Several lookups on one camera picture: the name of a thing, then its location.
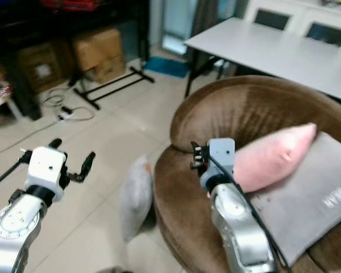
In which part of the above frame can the brown round sofa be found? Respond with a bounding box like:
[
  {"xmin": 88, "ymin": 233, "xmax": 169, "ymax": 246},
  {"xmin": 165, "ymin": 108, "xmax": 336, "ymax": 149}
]
[{"xmin": 153, "ymin": 75, "xmax": 341, "ymax": 273}]

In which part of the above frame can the grey plain pillow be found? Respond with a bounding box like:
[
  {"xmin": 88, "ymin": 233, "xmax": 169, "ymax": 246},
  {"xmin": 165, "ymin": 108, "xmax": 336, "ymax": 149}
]
[{"xmin": 120, "ymin": 156, "xmax": 155, "ymax": 243}]

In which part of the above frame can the pink pillow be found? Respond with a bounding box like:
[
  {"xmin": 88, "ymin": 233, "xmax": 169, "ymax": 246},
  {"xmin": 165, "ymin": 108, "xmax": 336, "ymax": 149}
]
[{"xmin": 207, "ymin": 123, "xmax": 318, "ymax": 197}]

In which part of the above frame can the blue floor mat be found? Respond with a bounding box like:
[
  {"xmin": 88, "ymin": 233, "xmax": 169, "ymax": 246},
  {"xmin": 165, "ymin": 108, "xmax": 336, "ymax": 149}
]
[{"xmin": 143, "ymin": 55, "xmax": 186, "ymax": 79}]

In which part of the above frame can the white power strip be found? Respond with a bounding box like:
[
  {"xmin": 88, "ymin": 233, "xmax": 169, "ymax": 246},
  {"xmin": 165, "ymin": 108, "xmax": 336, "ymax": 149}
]
[{"xmin": 58, "ymin": 106, "xmax": 76, "ymax": 121}]

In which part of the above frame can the small cluttered side table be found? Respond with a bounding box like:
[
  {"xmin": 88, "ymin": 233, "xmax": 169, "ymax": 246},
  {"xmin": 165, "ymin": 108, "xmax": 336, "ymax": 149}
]
[{"xmin": 0, "ymin": 67, "xmax": 24, "ymax": 128}]

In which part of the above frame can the dark labelled cardboard box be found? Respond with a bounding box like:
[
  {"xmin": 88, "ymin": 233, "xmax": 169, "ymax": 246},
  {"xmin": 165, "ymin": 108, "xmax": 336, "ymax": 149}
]
[{"xmin": 16, "ymin": 42, "xmax": 80, "ymax": 95}]

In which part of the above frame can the black metal stand base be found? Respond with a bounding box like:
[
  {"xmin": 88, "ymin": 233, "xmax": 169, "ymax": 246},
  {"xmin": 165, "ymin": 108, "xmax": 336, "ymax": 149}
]
[{"xmin": 68, "ymin": 66, "xmax": 156, "ymax": 110}]

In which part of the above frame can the light cardboard box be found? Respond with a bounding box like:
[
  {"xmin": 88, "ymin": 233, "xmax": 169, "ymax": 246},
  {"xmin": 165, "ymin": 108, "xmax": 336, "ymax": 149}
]
[{"xmin": 72, "ymin": 27, "xmax": 126, "ymax": 84}]

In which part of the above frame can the grey printed flat cushion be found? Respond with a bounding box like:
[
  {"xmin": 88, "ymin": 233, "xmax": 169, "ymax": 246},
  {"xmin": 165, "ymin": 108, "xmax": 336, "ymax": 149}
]
[{"xmin": 246, "ymin": 132, "xmax": 341, "ymax": 267}]

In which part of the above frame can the white folding table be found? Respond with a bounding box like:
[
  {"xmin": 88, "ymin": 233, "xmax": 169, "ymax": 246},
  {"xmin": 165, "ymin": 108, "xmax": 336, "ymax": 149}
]
[{"xmin": 183, "ymin": 17, "xmax": 341, "ymax": 106}]

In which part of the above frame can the grey curtain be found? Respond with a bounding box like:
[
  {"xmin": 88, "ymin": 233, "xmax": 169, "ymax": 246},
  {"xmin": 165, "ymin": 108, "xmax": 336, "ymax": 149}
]
[{"xmin": 188, "ymin": 0, "xmax": 220, "ymax": 42}]

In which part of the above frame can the red bag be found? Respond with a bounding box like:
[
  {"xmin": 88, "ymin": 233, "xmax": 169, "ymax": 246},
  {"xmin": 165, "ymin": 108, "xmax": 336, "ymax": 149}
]
[{"xmin": 38, "ymin": 0, "xmax": 101, "ymax": 13}]

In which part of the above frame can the black chair back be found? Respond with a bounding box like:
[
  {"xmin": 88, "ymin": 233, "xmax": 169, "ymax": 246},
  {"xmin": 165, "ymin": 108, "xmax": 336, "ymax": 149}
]
[
  {"xmin": 305, "ymin": 22, "xmax": 341, "ymax": 48},
  {"xmin": 253, "ymin": 9, "xmax": 292, "ymax": 32}
]

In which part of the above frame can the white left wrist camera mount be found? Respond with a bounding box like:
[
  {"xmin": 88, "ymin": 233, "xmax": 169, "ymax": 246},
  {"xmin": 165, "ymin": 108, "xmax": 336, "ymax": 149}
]
[{"xmin": 24, "ymin": 146, "xmax": 68, "ymax": 201}]

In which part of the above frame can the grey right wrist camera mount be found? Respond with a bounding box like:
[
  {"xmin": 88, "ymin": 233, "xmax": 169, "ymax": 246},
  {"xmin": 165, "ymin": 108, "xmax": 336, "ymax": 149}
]
[{"xmin": 200, "ymin": 138, "xmax": 236, "ymax": 191}]

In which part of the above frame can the white looped floor cable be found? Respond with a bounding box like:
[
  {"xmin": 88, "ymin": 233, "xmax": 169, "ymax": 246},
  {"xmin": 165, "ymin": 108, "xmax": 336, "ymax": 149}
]
[{"xmin": 43, "ymin": 86, "xmax": 97, "ymax": 122}]

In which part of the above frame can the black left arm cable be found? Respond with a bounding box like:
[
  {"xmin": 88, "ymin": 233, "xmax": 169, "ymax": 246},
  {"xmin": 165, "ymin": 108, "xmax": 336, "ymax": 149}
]
[{"xmin": 0, "ymin": 158, "xmax": 28, "ymax": 193}]

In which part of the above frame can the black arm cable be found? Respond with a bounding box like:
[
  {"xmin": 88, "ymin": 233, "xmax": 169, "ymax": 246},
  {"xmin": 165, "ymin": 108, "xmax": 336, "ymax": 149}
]
[
  {"xmin": 208, "ymin": 154, "xmax": 292, "ymax": 273},
  {"xmin": 0, "ymin": 158, "xmax": 28, "ymax": 193}
]

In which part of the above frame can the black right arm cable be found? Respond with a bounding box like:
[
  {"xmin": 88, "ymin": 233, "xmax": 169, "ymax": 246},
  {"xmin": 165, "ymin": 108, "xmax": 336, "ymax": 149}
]
[{"xmin": 208, "ymin": 154, "xmax": 292, "ymax": 273}]

